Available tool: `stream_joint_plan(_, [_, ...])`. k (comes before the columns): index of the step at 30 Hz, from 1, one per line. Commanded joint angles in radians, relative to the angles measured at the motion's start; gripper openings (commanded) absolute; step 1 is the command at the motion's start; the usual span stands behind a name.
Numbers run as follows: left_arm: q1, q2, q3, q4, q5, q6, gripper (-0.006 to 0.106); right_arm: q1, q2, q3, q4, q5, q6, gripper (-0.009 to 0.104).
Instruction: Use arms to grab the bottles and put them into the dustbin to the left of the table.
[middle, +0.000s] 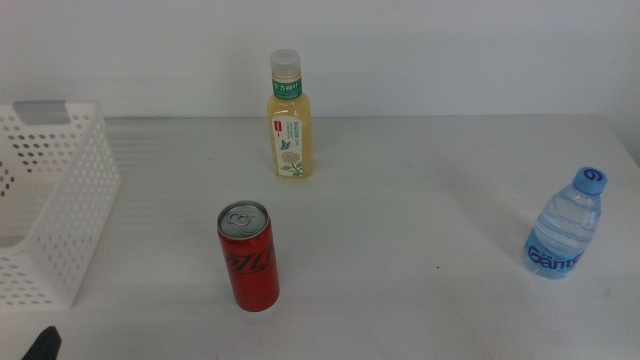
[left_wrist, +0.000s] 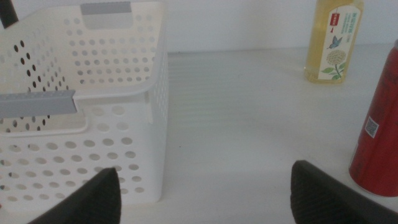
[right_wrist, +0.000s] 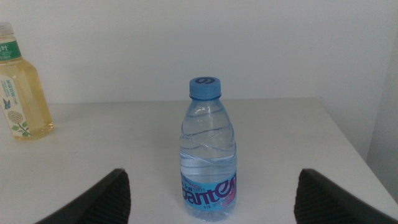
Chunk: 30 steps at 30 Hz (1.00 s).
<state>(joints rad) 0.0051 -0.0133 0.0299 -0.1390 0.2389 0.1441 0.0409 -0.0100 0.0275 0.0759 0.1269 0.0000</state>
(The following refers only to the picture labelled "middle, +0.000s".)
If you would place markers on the clear water bottle blue cap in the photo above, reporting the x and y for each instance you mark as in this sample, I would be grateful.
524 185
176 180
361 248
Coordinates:
565 235

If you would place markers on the yellow tea bottle green label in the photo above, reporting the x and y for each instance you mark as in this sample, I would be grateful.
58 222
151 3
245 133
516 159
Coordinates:
290 130

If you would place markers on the red soda can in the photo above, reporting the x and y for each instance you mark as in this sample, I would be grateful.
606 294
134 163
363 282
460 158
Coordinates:
250 270

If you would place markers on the white perforated plastic basket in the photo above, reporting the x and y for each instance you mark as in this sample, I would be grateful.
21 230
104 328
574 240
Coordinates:
75 200

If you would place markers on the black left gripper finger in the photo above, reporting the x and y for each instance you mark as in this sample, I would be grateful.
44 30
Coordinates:
46 345

